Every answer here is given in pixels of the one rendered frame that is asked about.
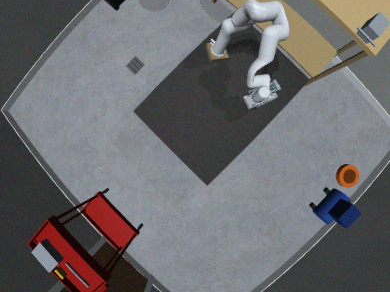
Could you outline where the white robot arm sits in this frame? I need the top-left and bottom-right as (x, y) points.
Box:
(210, 0), (290, 109)

